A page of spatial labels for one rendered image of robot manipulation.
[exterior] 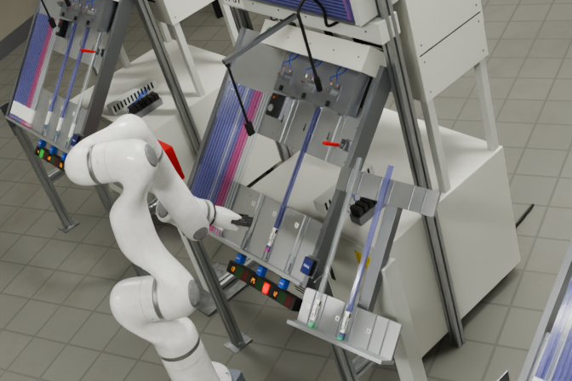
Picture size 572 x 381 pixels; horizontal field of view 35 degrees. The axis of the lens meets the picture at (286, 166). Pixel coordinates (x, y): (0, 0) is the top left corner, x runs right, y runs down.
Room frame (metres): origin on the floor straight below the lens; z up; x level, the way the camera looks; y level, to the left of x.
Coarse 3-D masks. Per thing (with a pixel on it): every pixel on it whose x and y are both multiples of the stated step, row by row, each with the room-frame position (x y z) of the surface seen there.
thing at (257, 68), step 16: (256, 32) 2.86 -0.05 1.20; (256, 48) 2.82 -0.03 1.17; (272, 48) 2.75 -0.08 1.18; (240, 64) 2.84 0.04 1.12; (256, 64) 2.77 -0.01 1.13; (272, 64) 2.71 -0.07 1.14; (240, 80) 2.79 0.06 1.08; (256, 80) 2.73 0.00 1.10; (272, 80) 2.67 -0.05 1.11; (288, 96) 2.57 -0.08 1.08; (368, 96) 2.32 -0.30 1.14; (288, 112) 2.53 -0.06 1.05; (304, 112) 2.48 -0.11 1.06; (320, 112) 2.43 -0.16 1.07; (336, 112) 2.38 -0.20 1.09; (272, 128) 2.55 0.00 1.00; (288, 128) 2.49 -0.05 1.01; (304, 128) 2.44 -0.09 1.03; (320, 128) 2.39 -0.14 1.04; (336, 128) 2.34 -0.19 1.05; (352, 128) 2.29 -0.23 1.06; (288, 144) 2.46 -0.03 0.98; (320, 144) 2.35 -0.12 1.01; (336, 160) 2.27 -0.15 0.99
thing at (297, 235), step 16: (240, 192) 2.49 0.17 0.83; (256, 192) 2.44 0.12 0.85; (240, 208) 2.45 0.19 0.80; (256, 208) 2.40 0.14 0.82; (272, 208) 2.35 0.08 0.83; (288, 208) 2.30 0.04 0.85; (256, 224) 2.36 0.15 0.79; (272, 224) 2.31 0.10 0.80; (288, 224) 2.27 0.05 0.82; (304, 224) 2.22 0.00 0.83; (320, 224) 2.17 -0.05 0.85; (240, 240) 2.37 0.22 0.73; (256, 240) 2.32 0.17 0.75; (288, 240) 2.23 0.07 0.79; (304, 240) 2.18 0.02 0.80; (272, 256) 2.24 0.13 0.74; (288, 256) 2.19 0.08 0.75; (304, 256) 2.14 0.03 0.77; (288, 272) 2.15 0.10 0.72
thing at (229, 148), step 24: (240, 96) 2.73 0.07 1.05; (264, 96) 2.64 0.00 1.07; (216, 120) 2.76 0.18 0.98; (240, 120) 2.67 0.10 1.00; (216, 144) 2.69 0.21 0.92; (240, 144) 2.61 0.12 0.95; (216, 168) 2.63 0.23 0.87; (240, 168) 2.54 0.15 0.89; (192, 192) 2.65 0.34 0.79; (216, 192) 2.56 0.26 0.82
